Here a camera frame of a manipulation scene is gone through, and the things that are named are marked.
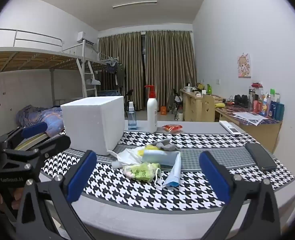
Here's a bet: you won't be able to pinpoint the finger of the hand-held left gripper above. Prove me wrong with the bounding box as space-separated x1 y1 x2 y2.
2 135 72 181
0 121 49 147

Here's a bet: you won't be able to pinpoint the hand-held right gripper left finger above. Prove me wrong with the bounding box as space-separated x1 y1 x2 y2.
15 150 98 240

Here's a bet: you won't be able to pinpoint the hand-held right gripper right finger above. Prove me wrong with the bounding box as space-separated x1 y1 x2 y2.
199 151 281 240

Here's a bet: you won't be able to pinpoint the blue face mask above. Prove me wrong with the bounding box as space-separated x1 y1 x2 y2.
155 152 182 189

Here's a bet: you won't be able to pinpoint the white foam box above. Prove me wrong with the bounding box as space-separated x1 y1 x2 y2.
60 96 125 156

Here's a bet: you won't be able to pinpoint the grey sock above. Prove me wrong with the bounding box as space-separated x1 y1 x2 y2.
155 139 180 152

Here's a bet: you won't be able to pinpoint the green tissue pack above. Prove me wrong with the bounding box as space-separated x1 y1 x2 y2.
124 162 161 183

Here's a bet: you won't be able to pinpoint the person's left hand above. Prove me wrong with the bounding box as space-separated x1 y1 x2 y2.
0 185 23 210

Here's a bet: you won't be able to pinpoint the blue plaid quilt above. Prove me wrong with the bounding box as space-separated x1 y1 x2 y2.
15 105 64 138

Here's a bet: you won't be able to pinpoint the black smartphone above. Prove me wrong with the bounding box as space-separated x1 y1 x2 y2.
245 142 277 172

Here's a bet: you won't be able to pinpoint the white remote control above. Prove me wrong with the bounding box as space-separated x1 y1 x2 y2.
219 120 241 136

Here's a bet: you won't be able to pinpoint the houndstooth table mat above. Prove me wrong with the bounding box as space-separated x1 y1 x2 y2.
41 130 295 212

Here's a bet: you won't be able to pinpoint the wooden desk patterned cover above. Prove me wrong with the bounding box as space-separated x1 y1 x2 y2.
215 100 283 153

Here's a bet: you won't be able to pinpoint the red snack packet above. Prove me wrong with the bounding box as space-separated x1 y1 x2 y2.
162 124 182 132

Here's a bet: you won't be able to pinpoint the printed paper sheets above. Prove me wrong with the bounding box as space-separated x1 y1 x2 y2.
233 112 269 126

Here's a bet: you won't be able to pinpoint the wooden chair smiley cutout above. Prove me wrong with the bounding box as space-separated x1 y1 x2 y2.
202 94 215 122

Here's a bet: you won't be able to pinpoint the metal bunk bed wooden slats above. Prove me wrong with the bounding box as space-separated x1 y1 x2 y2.
0 29 108 120

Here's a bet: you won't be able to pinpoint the white bunk ladder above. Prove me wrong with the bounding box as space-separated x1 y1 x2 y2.
76 57 99 98

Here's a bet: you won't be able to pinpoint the group of floor bottles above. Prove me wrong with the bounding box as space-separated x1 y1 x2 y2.
171 105 183 120

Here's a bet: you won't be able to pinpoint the wooden desk with drawers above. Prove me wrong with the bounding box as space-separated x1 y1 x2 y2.
180 89 225 122

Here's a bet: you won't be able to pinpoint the blue spray bottle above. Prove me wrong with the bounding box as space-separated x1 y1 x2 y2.
128 101 137 130

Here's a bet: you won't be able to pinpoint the white pump bottle red cap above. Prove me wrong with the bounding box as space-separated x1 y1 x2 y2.
144 85 158 133

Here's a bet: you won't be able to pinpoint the black folding chair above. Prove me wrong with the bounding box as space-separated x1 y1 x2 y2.
124 89 134 110

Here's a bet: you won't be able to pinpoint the black tripod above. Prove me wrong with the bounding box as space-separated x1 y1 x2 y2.
174 89 183 105

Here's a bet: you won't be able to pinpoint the cluster of toiletry bottles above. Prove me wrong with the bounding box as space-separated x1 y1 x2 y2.
248 81 285 120

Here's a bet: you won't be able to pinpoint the hanging dark clothes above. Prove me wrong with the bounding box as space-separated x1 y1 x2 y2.
105 62 126 88

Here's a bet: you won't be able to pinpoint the brown curtain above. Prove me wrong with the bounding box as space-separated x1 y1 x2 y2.
145 30 197 110
98 31 146 110

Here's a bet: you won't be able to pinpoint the white air conditioner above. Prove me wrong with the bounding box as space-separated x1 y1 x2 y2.
77 32 96 46

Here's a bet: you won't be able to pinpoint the ceiling tube light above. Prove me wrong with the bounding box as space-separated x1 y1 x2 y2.
112 1 158 8

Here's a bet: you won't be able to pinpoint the cartoon wall poster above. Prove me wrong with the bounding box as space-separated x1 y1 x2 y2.
237 53 252 77

